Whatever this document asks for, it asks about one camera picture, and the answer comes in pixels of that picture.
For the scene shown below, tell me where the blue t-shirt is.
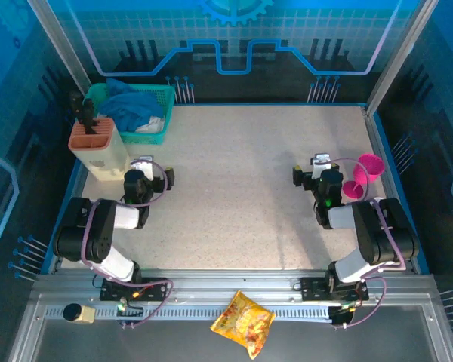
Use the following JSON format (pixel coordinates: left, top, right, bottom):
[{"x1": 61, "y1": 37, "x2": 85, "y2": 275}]
[{"x1": 97, "y1": 78, "x2": 164, "y2": 133}]

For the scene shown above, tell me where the cream knife block brown top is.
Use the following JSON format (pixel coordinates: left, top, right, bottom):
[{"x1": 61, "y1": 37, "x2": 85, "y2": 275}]
[{"x1": 67, "y1": 116, "x2": 131, "y2": 183}]

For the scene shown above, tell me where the pink plastic goblet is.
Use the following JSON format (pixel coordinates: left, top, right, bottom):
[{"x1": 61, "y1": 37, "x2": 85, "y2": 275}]
[{"x1": 342, "y1": 152, "x2": 384, "y2": 200}]

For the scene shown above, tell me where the white t-shirt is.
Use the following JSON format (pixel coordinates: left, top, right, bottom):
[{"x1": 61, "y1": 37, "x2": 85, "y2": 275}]
[{"x1": 135, "y1": 115, "x2": 166, "y2": 133}]

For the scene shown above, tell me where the teal plastic basket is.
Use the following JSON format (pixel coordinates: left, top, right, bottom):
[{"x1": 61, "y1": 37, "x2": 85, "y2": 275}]
[{"x1": 83, "y1": 83, "x2": 176, "y2": 146}]

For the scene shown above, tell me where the cream bottle black cap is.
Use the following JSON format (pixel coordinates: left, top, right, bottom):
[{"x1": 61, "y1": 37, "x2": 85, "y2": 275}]
[{"x1": 62, "y1": 302, "x2": 97, "y2": 325}]

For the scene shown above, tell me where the yellow snack bag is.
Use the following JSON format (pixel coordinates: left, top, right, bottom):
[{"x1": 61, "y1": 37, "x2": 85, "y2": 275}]
[{"x1": 210, "y1": 289, "x2": 276, "y2": 360}]

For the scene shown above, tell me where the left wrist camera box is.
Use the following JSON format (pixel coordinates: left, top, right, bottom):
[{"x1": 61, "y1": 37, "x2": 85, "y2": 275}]
[{"x1": 130, "y1": 155, "x2": 155, "y2": 180}]

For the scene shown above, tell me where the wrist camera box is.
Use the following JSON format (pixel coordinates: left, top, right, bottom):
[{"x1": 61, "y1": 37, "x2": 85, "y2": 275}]
[
  {"x1": 130, "y1": 155, "x2": 155, "y2": 180},
  {"x1": 310, "y1": 153, "x2": 331, "y2": 180}
]

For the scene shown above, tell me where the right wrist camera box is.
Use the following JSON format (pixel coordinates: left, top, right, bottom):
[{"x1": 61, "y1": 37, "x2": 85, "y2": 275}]
[{"x1": 310, "y1": 153, "x2": 331, "y2": 180}]

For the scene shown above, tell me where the black handled knife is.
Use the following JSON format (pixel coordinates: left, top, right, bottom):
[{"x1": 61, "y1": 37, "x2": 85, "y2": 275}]
[
  {"x1": 69, "y1": 90, "x2": 84, "y2": 122},
  {"x1": 82, "y1": 98, "x2": 99, "y2": 136}
]

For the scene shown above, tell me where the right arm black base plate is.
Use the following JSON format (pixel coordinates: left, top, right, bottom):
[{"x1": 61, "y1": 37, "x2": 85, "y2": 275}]
[{"x1": 299, "y1": 276, "x2": 370, "y2": 302}]

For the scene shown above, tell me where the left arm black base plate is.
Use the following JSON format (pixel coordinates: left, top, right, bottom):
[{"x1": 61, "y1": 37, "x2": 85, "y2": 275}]
[{"x1": 100, "y1": 277, "x2": 169, "y2": 302}]

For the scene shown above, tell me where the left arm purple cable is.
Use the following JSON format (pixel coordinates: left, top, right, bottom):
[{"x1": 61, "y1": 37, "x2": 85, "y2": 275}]
[{"x1": 79, "y1": 159, "x2": 175, "y2": 330}]

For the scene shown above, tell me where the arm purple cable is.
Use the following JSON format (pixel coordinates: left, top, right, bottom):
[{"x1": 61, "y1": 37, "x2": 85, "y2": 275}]
[
  {"x1": 79, "y1": 159, "x2": 175, "y2": 330},
  {"x1": 331, "y1": 157, "x2": 405, "y2": 330}
]

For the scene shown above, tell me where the aluminium front rail frame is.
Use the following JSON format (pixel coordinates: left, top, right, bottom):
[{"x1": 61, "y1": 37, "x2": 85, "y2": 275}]
[{"x1": 7, "y1": 268, "x2": 453, "y2": 362}]

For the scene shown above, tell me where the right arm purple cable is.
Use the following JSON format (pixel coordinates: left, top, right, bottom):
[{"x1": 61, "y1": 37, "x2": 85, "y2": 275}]
[{"x1": 331, "y1": 157, "x2": 405, "y2": 330}]

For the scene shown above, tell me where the slotted grey cable duct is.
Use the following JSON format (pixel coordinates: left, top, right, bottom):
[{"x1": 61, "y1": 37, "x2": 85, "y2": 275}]
[{"x1": 44, "y1": 306, "x2": 334, "y2": 322}]

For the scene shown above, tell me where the aluminium frame post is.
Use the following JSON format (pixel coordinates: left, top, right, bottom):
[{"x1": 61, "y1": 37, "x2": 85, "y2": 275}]
[
  {"x1": 365, "y1": 0, "x2": 441, "y2": 115},
  {"x1": 26, "y1": 0, "x2": 94, "y2": 96}
]

